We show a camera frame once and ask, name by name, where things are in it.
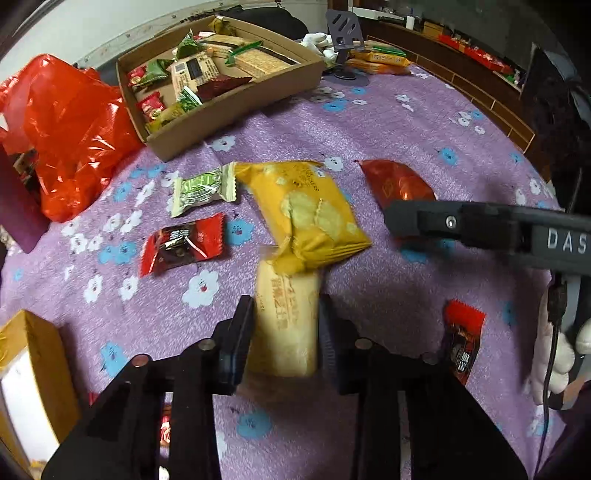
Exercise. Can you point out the orange snack packet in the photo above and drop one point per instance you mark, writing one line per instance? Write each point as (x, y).
(381, 57)
(383, 69)

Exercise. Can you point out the red black candy packet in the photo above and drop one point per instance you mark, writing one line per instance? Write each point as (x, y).
(184, 244)

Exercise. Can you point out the black bag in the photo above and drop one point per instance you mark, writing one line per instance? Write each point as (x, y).
(558, 124)

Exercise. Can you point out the grey phone stand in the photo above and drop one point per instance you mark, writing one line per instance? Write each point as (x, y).
(342, 37)

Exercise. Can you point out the small red black snack packet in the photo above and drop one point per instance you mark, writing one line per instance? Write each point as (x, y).
(461, 341)

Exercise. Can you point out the white cloth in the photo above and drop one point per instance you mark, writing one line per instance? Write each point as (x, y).
(318, 42)

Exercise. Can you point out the row of red packets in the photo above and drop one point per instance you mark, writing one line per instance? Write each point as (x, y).
(480, 53)

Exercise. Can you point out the cream biscuit packet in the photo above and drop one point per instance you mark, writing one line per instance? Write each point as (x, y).
(288, 323)

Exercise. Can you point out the dark cloth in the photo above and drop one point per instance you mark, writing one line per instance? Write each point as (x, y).
(277, 21)

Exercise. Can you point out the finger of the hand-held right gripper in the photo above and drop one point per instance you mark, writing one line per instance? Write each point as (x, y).
(429, 221)

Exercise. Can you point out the yellow biscuit packet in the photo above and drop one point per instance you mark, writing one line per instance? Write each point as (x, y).
(304, 217)

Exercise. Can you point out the dark purple box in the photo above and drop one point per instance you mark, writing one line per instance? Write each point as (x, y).
(18, 207)

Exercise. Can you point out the red plastic bag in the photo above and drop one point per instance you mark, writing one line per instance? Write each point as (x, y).
(69, 134)

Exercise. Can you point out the person's right hand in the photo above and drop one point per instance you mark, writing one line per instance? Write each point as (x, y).
(564, 357)

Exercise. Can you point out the dark wooden bed frame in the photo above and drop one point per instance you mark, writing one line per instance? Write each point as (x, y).
(480, 92)

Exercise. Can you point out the small red candy wrapper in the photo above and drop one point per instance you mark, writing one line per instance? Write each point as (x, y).
(165, 429)

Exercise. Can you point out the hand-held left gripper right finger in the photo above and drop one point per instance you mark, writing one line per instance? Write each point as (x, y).
(330, 344)

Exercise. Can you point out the green white snack packet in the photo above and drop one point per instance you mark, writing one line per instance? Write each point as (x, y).
(205, 189)

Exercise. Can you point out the cardboard box with white label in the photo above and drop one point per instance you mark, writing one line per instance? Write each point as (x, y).
(32, 378)

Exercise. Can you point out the brown cardboard tray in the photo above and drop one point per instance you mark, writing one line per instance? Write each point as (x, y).
(231, 110)

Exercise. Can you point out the purple floral blanket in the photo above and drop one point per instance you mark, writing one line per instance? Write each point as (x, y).
(415, 129)

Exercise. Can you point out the red foil snack packet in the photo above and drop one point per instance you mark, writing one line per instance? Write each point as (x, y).
(399, 184)

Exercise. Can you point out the pile of mixed snack packets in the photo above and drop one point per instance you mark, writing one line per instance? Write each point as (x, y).
(203, 69)

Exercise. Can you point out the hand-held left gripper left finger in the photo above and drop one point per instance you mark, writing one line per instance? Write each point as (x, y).
(236, 344)

